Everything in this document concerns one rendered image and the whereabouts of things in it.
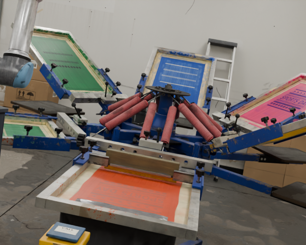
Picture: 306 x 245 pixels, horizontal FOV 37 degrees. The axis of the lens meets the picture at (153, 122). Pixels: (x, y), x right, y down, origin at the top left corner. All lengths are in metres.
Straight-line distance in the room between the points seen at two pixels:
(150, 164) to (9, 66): 0.77
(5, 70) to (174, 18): 4.45
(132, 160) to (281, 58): 4.35
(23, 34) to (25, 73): 0.17
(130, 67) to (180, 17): 0.95
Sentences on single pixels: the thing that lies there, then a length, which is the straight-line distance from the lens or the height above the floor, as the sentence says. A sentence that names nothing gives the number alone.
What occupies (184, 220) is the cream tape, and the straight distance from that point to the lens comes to 1.79.
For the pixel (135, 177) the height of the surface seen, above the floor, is 0.96.
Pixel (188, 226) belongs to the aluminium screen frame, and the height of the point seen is 0.99.
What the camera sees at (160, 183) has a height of 0.96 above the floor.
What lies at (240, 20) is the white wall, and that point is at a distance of 6.27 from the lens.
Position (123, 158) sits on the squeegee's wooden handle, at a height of 1.03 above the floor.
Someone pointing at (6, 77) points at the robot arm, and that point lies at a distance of 2.02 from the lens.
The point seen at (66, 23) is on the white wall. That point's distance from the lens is 6.55.
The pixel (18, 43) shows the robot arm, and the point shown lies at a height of 1.49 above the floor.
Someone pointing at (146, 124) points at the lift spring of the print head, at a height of 1.12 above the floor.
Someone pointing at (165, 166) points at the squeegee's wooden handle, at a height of 1.03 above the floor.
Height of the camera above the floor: 1.60
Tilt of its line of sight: 10 degrees down
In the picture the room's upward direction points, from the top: 10 degrees clockwise
